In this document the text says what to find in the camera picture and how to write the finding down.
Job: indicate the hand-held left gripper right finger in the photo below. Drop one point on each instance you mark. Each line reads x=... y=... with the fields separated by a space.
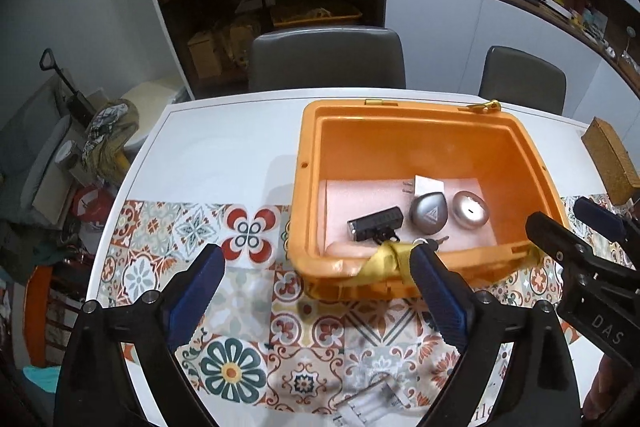
x=440 y=302

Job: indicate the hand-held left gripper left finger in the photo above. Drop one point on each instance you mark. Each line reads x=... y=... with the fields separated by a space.
x=192 y=299

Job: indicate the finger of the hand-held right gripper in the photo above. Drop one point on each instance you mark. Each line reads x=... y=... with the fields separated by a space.
x=575 y=259
x=600 y=216

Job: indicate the silver teardrop device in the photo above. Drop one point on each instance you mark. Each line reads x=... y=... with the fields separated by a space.
x=429 y=212

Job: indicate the silver egg-shaped device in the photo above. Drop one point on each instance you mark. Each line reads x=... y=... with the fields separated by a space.
x=470 y=207

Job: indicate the black rectangular light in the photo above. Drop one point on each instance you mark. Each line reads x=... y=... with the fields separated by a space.
x=375 y=221

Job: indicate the white charger plug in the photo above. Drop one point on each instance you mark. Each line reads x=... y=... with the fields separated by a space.
x=427 y=184

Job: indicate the orange plastic box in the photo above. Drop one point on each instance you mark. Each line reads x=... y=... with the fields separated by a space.
x=400 y=142

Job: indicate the person's right forearm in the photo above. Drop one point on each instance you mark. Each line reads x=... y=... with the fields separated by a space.
x=620 y=397

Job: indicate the cork block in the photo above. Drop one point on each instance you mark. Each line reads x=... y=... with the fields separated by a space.
x=610 y=157

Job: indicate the patterned tile table mat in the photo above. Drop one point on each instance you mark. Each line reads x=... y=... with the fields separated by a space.
x=300 y=347

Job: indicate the clear plastic packet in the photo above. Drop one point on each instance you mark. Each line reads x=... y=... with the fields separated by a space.
x=370 y=404

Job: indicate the pink foam liner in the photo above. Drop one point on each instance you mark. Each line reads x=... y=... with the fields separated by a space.
x=350 y=202

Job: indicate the red bag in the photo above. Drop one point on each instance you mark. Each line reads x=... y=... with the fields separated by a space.
x=90 y=204

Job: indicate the orange stool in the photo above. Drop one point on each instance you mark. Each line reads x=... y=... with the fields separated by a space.
x=37 y=307

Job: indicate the grey chair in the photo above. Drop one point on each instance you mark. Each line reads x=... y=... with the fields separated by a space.
x=325 y=62
x=520 y=79

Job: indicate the teal cloth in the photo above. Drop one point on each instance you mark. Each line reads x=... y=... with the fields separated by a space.
x=40 y=379

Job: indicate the patterned cloth bag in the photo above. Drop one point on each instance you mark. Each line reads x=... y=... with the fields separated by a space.
x=107 y=127

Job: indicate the tape roll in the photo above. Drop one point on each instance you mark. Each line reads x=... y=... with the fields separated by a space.
x=65 y=152

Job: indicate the grey cushion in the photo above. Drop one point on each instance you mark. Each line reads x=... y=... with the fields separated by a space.
x=35 y=157

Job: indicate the cream lidded bin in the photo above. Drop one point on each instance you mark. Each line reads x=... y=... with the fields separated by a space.
x=155 y=89

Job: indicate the cardboard box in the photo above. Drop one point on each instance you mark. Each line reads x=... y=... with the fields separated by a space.
x=205 y=54

